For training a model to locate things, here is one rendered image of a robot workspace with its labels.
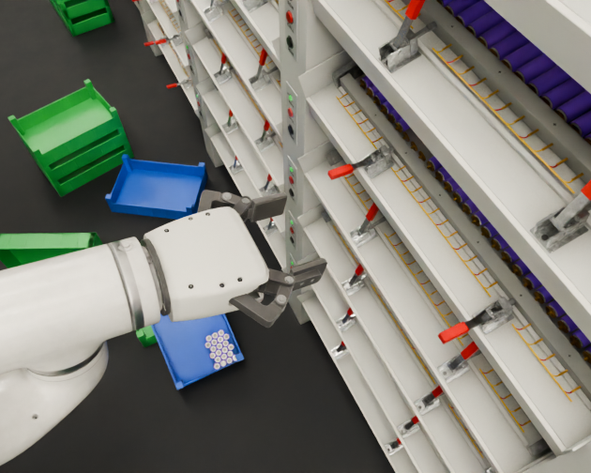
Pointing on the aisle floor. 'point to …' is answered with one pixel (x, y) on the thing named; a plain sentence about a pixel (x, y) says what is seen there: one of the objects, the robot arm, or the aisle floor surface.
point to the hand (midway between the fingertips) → (295, 236)
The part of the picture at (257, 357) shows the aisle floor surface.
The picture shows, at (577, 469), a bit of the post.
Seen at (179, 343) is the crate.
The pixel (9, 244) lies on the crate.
